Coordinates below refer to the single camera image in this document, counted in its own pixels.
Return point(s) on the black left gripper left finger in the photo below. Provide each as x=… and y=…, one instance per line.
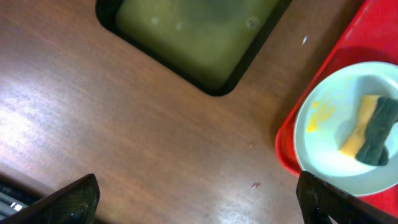
x=74, y=203

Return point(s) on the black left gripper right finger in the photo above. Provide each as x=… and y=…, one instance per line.
x=321, y=202

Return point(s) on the yellow green sponge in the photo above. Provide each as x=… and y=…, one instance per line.
x=367, y=142

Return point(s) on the light green plate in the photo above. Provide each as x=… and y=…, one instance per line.
x=327, y=118

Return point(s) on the red plastic tray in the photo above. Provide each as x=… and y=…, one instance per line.
x=370, y=36

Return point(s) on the black tray with green liquid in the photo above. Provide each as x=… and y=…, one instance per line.
x=209, y=43

